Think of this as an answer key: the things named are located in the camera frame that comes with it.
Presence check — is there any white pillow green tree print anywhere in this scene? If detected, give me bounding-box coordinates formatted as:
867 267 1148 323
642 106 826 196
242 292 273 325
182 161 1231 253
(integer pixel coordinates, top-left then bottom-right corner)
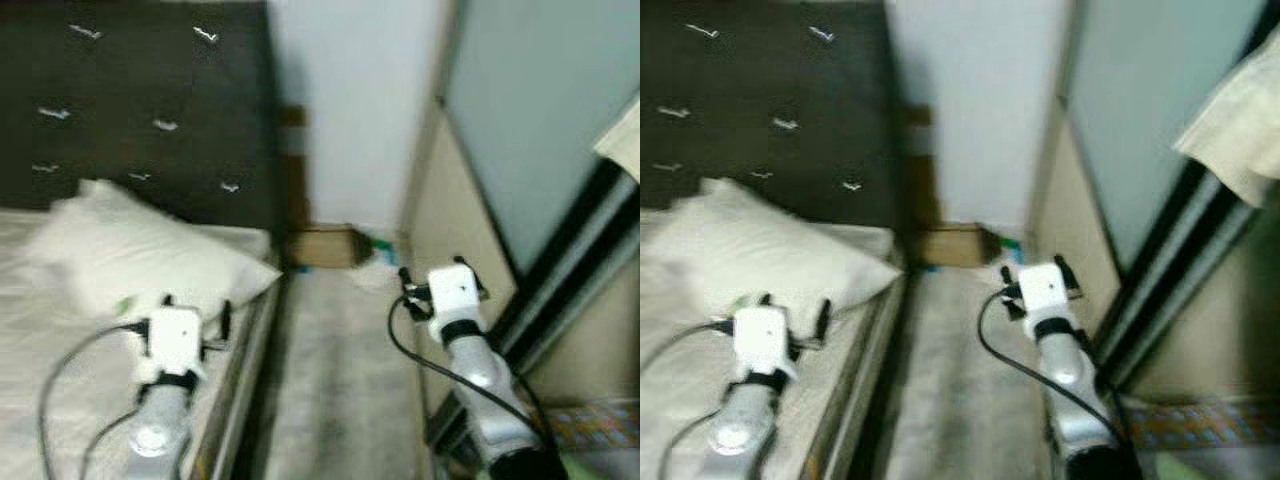
645 178 904 319
20 180 284 321

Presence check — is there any small white plastic bag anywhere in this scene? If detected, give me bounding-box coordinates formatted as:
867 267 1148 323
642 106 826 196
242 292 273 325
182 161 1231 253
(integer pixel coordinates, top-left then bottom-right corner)
360 238 406 291
985 235 1026 269

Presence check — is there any small brown cardboard box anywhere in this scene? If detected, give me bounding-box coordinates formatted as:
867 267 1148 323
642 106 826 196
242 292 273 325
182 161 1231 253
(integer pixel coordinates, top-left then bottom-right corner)
288 225 369 271
918 222 1001 269

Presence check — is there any white quilted mattress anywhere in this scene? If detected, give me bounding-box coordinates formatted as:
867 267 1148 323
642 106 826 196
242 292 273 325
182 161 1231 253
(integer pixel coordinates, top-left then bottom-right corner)
640 208 901 480
0 208 281 480

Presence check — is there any blue orange patterned floor mat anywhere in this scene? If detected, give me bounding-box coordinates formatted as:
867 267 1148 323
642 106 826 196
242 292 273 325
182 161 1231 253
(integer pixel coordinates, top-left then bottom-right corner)
545 400 641 451
1125 398 1280 451

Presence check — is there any cream hanging cloth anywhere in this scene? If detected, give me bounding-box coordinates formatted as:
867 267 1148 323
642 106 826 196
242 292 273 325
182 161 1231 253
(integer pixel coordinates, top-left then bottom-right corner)
593 95 641 183
1172 22 1280 209

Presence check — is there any dark tufted studded headboard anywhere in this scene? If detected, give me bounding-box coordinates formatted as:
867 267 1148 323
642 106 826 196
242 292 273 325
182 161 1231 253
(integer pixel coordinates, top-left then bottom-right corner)
0 0 283 233
640 0 909 233

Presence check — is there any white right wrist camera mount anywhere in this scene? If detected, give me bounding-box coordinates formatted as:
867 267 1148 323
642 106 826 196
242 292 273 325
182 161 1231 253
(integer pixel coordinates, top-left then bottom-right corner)
1017 262 1070 320
427 264 480 322

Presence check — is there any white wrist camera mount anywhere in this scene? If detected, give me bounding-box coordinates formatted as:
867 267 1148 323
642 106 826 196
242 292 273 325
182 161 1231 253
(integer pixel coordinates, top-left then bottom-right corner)
1017 262 1070 320
732 305 797 379
140 307 207 381
427 264 480 322

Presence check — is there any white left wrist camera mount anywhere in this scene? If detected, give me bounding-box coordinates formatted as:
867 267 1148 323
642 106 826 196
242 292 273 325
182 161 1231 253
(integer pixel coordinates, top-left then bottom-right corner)
140 307 207 381
732 305 797 379

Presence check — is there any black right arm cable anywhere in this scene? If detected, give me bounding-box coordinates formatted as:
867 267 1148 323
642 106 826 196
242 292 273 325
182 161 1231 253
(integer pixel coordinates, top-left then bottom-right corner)
977 288 1126 441
387 293 546 446

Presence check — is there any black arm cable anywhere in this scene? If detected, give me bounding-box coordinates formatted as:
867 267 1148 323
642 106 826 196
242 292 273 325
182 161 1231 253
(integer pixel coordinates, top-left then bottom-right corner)
977 288 1126 441
38 320 151 480
640 318 736 480
387 293 546 446

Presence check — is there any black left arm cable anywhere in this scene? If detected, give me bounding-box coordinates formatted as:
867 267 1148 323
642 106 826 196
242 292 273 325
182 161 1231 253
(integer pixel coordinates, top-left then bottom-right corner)
640 318 736 480
38 320 151 480

